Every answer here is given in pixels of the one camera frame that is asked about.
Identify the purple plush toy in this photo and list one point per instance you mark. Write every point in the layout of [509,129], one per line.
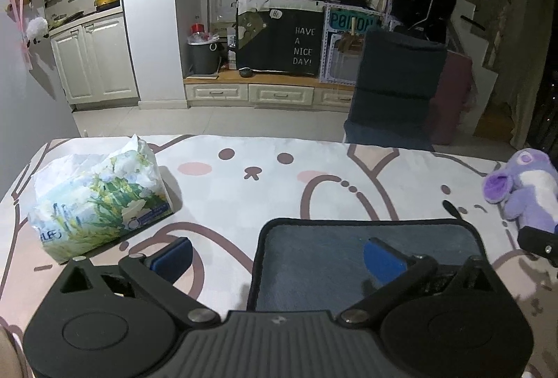
[532,186]

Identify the small black object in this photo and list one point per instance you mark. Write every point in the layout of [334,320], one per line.
[246,72]

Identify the dark blue chair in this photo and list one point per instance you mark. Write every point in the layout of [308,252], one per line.
[396,81]

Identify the white kitchen cabinet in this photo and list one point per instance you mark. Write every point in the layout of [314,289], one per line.
[98,55]

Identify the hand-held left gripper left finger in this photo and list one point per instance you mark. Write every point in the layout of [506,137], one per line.
[174,257]

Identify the white boards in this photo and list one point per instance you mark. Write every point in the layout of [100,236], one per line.
[475,55]

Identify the red container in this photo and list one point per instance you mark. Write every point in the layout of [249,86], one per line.
[198,29]

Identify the teal sign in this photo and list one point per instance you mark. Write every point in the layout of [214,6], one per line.
[353,20]

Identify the white plush sheep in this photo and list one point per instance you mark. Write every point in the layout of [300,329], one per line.
[37,29]

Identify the floral tissue pack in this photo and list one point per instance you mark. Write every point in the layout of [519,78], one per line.
[100,195]

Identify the white drawer platform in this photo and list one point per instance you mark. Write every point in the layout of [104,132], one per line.
[261,92]

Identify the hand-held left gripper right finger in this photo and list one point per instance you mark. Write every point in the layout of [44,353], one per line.
[383,262]

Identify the grey towel with black edge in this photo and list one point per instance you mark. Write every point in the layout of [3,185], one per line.
[314,256]

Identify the black printed cabinet cover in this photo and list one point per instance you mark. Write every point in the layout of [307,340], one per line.
[283,40]

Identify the pink cloth cover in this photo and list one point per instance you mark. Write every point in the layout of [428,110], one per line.
[455,94]

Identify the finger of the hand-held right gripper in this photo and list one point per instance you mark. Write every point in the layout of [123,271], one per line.
[540,245]

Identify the white perforated cage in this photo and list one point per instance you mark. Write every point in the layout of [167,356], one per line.
[340,60]

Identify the grey trash bin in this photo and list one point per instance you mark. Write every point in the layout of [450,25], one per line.
[202,57]

